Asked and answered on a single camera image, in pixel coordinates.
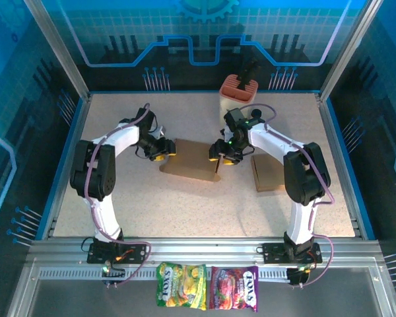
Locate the brown cardboard mailer box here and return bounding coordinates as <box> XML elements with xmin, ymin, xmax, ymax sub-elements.
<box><xmin>250</xmin><ymin>154</ymin><xmax>288</xmax><ymax>193</ymax></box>
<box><xmin>158</xmin><ymin>138</ymin><xmax>221</xmax><ymax>183</ymax></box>

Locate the small black electronics box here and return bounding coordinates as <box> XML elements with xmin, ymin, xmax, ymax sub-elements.
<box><xmin>286</xmin><ymin>266</ymin><xmax>310</xmax><ymax>289</ymax></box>
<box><xmin>101</xmin><ymin>264</ymin><xmax>126</xmax><ymax>289</ymax></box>

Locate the beige knife block orange top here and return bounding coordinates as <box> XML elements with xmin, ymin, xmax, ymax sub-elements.
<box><xmin>219</xmin><ymin>74</ymin><xmax>259</xmax><ymax>113</ymax></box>

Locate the green Fox's candy bag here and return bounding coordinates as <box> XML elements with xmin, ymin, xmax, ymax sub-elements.
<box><xmin>156</xmin><ymin>262</ymin><xmax>208</xmax><ymax>311</ymax></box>

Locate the purple Fox's candy bag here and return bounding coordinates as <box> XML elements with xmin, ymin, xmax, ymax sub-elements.
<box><xmin>208</xmin><ymin>265</ymin><xmax>259</xmax><ymax>313</ymax></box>

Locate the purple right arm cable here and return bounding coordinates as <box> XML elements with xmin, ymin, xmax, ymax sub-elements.
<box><xmin>236</xmin><ymin>104</ymin><xmax>336</xmax><ymax>289</ymax></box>

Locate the black knife handle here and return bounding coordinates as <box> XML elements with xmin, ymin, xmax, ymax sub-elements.
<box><xmin>239</xmin><ymin>58</ymin><xmax>260</xmax><ymax>90</ymax></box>

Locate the aluminium mounting rail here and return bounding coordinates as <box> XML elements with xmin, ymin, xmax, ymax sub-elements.
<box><xmin>26</xmin><ymin>236</ymin><xmax>382</xmax><ymax>281</ymax></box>

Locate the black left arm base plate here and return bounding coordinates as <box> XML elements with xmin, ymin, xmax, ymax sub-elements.
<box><xmin>86</xmin><ymin>242</ymin><xmax>149</xmax><ymax>265</ymax></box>

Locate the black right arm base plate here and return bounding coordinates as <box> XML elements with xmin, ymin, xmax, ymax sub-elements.
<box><xmin>261</xmin><ymin>242</ymin><xmax>323</xmax><ymax>265</ymax></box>

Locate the aluminium frame post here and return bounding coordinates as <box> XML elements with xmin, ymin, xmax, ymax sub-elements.
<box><xmin>319</xmin><ymin>0</ymin><xmax>382</xmax><ymax>102</ymax></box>
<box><xmin>24</xmin><ymin>0</ymin><xmax>92</xmax><ymax>103</ymax></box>

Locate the slotted grey cable duct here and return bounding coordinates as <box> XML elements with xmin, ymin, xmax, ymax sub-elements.
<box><xmin>38</xmin><ymin>267</ymin><xmax>293</xmax><ymax>281</ymax></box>

